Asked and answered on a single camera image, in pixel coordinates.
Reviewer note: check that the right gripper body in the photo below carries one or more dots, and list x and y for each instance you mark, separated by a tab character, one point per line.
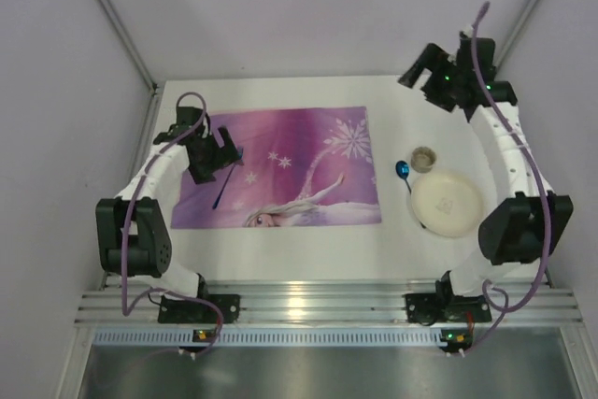
431	79

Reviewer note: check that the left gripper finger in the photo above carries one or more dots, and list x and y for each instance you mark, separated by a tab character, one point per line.
229	153
203	173

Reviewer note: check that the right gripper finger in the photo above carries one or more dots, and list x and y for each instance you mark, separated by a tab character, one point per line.
439	98
430	57

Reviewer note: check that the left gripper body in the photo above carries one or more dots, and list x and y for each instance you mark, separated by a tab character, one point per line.
220	150

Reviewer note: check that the blue metal fork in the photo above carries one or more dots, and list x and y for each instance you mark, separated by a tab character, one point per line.
224	181

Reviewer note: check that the small beige cup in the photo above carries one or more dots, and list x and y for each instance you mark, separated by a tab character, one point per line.
423	159

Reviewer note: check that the purple printed placemat cloth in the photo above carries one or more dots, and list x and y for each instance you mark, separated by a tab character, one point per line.
302	167

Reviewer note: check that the blue metal spoon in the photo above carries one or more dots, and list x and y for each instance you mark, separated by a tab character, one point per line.
402	170

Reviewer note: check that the cream round plate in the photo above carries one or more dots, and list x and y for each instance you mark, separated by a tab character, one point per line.
447	203

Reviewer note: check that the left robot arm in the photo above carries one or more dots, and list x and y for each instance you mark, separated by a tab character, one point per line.
133	236

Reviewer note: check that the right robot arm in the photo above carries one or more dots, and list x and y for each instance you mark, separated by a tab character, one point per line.
529	218

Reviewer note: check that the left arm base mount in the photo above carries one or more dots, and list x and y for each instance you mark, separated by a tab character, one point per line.
177	311

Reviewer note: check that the left aluminium frame post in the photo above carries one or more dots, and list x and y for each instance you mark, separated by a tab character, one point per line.
122	34

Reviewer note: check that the aluminium frame post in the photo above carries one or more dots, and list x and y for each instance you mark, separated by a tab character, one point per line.
523	20
122	34

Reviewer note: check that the right aluminium frame post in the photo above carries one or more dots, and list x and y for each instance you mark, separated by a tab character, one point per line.
523	20

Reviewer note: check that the perforated cable duct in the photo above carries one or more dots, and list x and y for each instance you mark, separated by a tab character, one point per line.
283	337

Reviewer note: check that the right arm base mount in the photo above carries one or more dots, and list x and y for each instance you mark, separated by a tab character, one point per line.
428	309

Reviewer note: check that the aluminium mounting rail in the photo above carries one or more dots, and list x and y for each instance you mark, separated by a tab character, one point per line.
312	304

